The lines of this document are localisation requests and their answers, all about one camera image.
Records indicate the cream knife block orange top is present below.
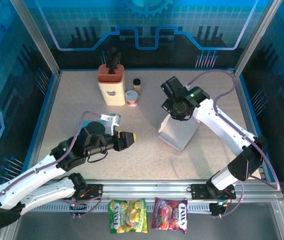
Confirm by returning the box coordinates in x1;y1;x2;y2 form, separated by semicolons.
96;63;127;107

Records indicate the red berry candy bag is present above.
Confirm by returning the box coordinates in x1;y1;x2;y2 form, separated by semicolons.
151;197;188;235

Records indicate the aluminium frame post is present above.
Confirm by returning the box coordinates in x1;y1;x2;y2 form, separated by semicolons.
8;0;63;79
233;0;283;77

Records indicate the slotted grey cable duct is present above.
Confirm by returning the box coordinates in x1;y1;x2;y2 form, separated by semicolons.
20;202;214;213

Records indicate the purple paper box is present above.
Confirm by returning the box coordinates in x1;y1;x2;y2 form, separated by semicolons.
157;116;200;152

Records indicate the blue paper box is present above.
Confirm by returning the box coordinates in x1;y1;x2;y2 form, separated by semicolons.
78;120;115;137

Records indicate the green candy bag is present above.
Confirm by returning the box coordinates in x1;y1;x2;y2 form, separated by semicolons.
107;198;149;235

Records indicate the black controller board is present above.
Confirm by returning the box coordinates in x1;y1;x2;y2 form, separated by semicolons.
208;201;229;219
68;198;88;219

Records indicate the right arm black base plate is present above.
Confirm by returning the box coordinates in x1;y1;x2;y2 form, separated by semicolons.
190;183;237;201

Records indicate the black knife handle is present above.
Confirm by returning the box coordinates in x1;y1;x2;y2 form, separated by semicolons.
108;46;122;75

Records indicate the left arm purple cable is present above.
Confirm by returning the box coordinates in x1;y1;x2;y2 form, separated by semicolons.
0;111;107;227

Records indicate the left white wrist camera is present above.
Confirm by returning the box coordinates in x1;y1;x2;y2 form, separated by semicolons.
99;113;122;136

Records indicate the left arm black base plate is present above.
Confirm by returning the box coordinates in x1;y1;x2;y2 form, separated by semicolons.
71;183;105;201

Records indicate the tin can orange label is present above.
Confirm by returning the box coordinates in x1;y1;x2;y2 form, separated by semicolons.
124;89;139;108

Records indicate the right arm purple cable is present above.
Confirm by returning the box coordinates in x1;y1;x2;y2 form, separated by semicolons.
188;69;282;217

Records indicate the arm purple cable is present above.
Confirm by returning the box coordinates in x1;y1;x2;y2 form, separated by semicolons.
188;69;282;217
0;111;107;227

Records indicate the spice jar black lid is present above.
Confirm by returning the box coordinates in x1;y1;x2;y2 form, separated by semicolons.
132;78;142;96

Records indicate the aluminium front rail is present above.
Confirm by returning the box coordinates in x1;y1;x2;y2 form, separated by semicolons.
11;178;283;201

